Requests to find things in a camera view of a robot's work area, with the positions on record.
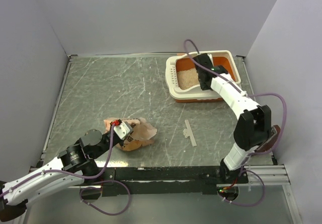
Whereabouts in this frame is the brown dustpan brush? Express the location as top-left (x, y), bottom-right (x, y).
top-left (255, 125), bottom-right (281, 153)

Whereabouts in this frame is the pink cat litter bag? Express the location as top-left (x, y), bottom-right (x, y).
top-left (115, 118), bottom-right (157, 152)

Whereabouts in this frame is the clear plastic bag clip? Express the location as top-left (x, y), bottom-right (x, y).
top-left (183, 119), bottom-right (197, 147)

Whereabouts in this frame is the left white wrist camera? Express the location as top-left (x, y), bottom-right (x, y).
top-left (110, 119), bottom-right (133, 140)

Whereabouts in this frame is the aluminium frame rail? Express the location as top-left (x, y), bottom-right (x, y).
top-left (24, 165), bottom-right (291, 192)

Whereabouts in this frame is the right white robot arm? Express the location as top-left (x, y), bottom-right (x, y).
top-left (193, 53), bottom-right (272, 183)

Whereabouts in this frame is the cream orange litter box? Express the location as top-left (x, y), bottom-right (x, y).
top-left (165, 50), bottom-right (241, 103)

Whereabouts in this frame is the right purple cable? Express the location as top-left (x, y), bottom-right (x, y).
top-left (183, 39), bottom-right (287, 207)

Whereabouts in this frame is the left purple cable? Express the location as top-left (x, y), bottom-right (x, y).
top-left (0, 124), bottom-right (131, 215)

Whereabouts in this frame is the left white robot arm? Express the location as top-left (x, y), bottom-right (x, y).
top-left (1, 126), bottom-right (132, 207)

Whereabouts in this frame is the purple cable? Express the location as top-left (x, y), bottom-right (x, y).
top-left (0, 124), bottom-right (131, 215)
top-left (183, 39), bottom-right (287, 207)

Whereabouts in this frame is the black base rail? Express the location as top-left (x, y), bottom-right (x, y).
top-left (80, 166), bottom-right (250, 199)

